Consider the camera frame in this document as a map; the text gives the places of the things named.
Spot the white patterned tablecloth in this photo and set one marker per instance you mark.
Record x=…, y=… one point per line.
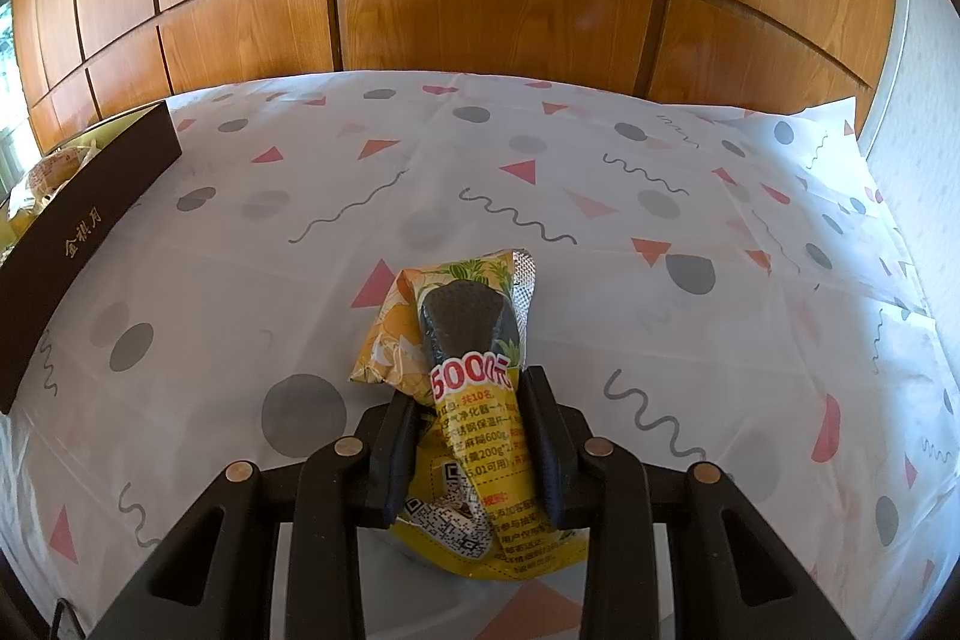
x=600, y=310

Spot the yellow cone snack packet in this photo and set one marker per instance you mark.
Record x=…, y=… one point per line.
x=472, y=407

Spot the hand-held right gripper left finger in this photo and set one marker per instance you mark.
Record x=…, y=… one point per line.
x=390, y=452

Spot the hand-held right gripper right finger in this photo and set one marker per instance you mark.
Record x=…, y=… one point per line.
x=551, y=460

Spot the dark brown tin box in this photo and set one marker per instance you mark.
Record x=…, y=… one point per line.
x=82, y=220

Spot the wooden panelled wardrobe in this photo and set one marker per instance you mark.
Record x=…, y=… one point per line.
x=487, y=10

